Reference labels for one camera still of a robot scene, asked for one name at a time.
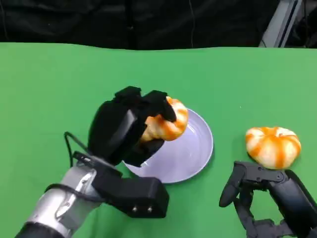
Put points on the silver metal frame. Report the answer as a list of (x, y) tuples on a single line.
[(282, 22)]

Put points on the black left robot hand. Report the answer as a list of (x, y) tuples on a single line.
[(111, 129)]

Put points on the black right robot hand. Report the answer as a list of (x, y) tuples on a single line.
[(294, 198)]

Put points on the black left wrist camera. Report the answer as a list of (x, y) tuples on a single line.
[(138, 196)]

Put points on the orange and white bread roll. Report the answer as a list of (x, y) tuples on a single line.
[(171, 129), (272, 147)]

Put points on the black backdrop curtain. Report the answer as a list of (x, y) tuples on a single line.
[(74, 19)]

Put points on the green table cloth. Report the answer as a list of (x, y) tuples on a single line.
[(49, 86)]

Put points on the lilac plate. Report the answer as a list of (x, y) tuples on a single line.
[(188, 153)]

